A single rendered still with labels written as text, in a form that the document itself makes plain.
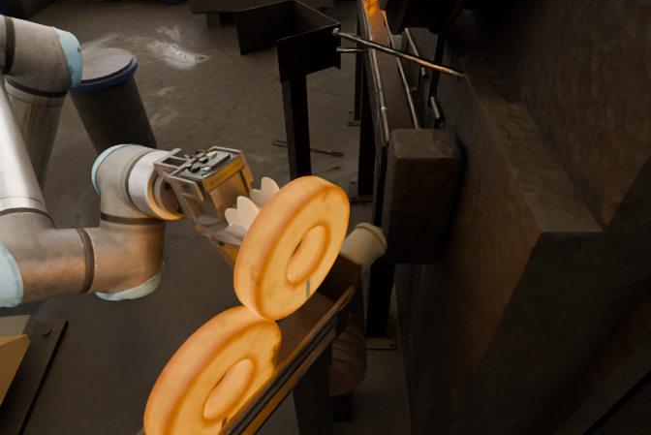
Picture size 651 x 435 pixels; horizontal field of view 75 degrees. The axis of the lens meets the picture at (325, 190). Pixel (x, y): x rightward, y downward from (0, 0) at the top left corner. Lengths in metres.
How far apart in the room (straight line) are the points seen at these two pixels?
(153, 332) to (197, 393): 1.01
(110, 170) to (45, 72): 0.47
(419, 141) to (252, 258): 0.33
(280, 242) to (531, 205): 0.24
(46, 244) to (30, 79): 0.53
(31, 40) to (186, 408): 0.83
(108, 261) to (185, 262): 0.94
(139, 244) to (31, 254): 0.13
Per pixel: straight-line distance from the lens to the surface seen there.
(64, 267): 0.63
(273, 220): 0.39
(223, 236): 0.48
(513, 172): 0.49
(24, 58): 1.07
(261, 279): 0.40
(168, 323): 1.45
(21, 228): 0.65
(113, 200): 0.66
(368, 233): 0.63
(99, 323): 1.53
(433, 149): 0.62
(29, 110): 1.13
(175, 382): 0.43
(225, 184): 0.49
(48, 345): 1.54
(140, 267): 0.67
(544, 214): 0.45
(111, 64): 1.95
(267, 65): 1.33
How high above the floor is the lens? 1.16
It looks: 42 degrees down
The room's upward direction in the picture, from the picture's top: 2 degrees counter-clockwise
